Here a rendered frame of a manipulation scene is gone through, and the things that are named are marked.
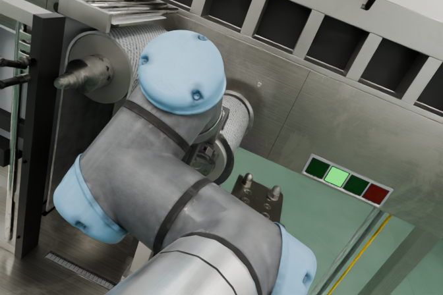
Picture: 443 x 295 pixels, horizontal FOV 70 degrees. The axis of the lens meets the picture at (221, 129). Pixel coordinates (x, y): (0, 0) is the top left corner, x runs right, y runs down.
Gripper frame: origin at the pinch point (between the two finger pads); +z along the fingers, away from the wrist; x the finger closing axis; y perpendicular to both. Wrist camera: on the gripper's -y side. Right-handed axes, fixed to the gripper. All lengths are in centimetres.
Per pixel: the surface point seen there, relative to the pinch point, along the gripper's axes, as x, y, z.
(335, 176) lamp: -36, 16, 33
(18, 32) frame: 31.5, 4.5, -14.5
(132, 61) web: 18.5, 11.6, -2.8
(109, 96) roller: 21.4, 4.5, 2.5
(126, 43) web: 21.4, 14.4, -3.2
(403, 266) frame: -80, 4, 65
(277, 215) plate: -25.4, -0.6, 36.8
